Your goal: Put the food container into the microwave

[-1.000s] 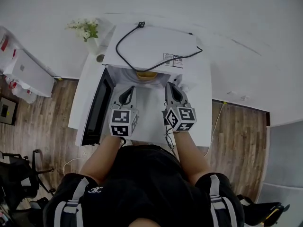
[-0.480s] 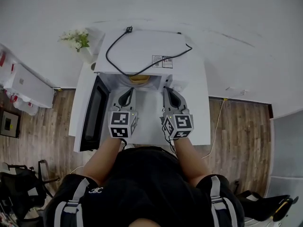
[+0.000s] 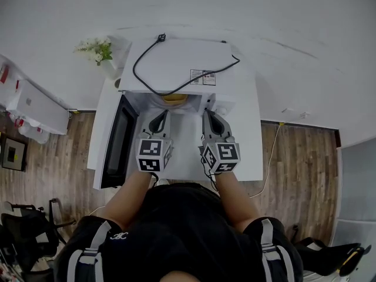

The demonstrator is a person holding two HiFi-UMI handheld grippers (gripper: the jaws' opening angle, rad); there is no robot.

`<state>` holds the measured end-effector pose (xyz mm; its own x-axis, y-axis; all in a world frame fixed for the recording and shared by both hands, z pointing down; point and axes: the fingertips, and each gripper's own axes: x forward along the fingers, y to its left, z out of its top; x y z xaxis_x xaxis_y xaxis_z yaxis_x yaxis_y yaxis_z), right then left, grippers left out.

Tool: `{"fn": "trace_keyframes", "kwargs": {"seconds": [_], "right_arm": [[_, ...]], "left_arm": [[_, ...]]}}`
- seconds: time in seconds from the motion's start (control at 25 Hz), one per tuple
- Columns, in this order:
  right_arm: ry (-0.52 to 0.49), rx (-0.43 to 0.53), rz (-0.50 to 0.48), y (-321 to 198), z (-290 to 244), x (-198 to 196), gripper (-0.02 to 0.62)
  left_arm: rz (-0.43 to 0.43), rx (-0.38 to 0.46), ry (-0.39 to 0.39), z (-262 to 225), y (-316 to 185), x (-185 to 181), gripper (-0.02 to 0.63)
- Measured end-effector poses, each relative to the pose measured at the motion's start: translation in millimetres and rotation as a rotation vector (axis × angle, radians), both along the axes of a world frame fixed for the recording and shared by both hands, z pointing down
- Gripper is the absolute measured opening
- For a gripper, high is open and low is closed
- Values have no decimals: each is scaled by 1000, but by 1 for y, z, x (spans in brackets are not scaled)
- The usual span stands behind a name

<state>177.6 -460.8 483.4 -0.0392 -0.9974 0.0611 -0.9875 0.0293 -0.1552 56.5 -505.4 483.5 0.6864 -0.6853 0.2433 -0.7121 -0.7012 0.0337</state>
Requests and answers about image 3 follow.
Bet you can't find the grey left shoulder strap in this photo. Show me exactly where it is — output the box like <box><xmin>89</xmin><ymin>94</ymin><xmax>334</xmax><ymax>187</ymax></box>
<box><xmin>66</xmin><ymin>220</ymin><xmax>113</xmax><ymax>282</ymax></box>

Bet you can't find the yellow food container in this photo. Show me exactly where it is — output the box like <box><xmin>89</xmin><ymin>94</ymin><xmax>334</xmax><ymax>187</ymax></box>
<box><xmin>161</xmin><ymin>93</ymin><xmax>189</xmax><ymax>104</ymax></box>

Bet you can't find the white charging cable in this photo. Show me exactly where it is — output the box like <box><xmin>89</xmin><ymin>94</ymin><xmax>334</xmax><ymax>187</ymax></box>
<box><xmin>249</xmin><ymin>121</ymin><xmax>285</xmax><ymax>199</ymax></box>

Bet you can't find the person's black shirt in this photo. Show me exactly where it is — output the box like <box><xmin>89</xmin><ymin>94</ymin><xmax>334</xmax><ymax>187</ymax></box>
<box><xmin>52</xmin><ymin>182</ymin><xmax>304</xmax><ymax>282</ymax></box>

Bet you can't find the white cabinet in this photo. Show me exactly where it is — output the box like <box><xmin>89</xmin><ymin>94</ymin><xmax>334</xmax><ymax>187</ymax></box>
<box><xmin>328</xmin><ymin>137</ymin><xmax>376</xmax><ymax>248</ymax></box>

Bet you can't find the white microwave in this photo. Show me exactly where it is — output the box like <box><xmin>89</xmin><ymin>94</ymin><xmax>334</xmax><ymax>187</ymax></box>
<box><xmin>93</xmin><ymin>37</ymin><xmax>236</xmax><ymax>190</ymax></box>

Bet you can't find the black framed panel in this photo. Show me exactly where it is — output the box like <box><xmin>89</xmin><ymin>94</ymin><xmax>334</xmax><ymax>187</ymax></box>
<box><xmin>1</xmin><ymin>136</ymin><xmax>29</xmax><ymax>173</ymax></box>

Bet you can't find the black office chair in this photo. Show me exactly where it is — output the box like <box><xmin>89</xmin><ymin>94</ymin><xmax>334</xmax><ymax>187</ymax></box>
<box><xmin>0</xmin><ymin>197</ymin><xmax>78</xmax><ymax>282</ymax></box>

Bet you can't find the white vase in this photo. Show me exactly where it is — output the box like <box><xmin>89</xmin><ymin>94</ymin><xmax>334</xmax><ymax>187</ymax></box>
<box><xmin>101</xmin><ymin>35</ymin><xmax>132</xmax><ymax>81</ymax></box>

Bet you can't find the white flower bouquet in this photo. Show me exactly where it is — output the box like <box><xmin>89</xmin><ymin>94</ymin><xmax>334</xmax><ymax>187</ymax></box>
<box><xmin>73</xmin><ymin>36</ymin><xmax>114</xmax><ymax>67</ymax></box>

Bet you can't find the white flat cardboard box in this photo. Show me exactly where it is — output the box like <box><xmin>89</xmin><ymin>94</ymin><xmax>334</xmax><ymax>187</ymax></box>
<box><xmin>5</xmin><ymin>79</ymin><xmax>71</xmax><ymax>136</ymax></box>

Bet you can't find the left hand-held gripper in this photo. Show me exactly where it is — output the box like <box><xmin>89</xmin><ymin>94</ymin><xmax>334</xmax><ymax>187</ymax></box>
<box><xmin>135</xmin><ymin>109</ymin><xmax>174</xmax><ymax>174</ymax></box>

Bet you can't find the person's right forearm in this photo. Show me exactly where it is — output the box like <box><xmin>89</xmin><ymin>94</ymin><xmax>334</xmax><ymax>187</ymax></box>
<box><xmin>215</xmin><ymin>172</ymin><xmax>261</xmax><ymax>234</ymax></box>

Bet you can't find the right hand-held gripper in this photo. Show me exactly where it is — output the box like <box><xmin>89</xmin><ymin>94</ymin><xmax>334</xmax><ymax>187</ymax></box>
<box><xmin>200</xmin><ymin>109</ymin><xmax>242</xmax><ymax>175</ymax></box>

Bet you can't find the person's left forearm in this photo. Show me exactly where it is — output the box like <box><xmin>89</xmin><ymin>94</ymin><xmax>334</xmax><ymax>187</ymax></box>
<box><xmin>102</xmin><ymin>170</ymin><xmax>160</xmax><ymax>232</ymax></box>

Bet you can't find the black power cable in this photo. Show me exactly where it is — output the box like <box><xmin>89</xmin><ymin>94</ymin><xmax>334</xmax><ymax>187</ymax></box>
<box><xmin>132</xmin><ymin>33</ymin><xmax>241</xmax><ymax>97</ymax></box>

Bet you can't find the grey shoulder strap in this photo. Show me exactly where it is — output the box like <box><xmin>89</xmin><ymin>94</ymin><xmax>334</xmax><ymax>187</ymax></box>
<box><xmin>259</xmin><ymin>218</ymin><xmax>295</xmax><ymax>282</ymax></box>
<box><xmin>66</xmin><ymin>220</ymin><xmax>113</xmax><ymax>282</ymax></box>

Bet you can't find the grey right shoulder strap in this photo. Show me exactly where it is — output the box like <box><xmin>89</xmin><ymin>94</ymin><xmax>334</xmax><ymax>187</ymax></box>
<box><xmin>259</xmin><ymin>218</ymin><xmax>295</xmax><ymax>282</ymax></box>

